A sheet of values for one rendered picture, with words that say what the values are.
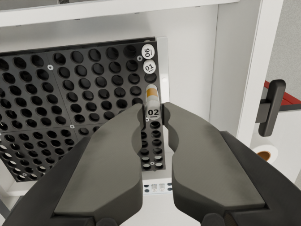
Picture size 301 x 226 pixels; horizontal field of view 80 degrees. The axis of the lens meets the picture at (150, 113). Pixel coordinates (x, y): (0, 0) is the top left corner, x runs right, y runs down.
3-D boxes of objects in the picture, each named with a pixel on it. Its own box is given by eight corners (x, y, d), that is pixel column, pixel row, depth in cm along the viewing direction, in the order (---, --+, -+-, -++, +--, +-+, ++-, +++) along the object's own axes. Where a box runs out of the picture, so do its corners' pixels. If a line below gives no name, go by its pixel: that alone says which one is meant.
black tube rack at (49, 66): (153, 33, 23) (156, 41, 18) (162, 141, 32) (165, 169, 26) (-16, 51, 24) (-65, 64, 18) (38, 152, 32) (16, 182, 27)
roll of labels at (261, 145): (265, 129, 41) (277, 140, 37) (268, 150, 44) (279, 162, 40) (234, 139, 42) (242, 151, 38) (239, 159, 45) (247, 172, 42)
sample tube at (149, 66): (155, 59, 22) (157, 70, 18) (146, 64, 22) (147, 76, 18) (150, 50, 21) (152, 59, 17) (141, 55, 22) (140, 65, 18)
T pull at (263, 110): (280, 77, 20) (289, 81, 19) (265, 132, 24) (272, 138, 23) (247, 80, 20) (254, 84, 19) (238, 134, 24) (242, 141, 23)
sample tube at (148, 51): (152, 38, 21) (154, 45, 17) (153, 49, 21) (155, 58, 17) (141, 39, 21) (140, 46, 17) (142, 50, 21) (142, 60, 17)
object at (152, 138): (156, 40, 18) (156, 41, 18) (165, 166, 27) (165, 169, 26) (138, 42, 18) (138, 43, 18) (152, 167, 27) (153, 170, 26)
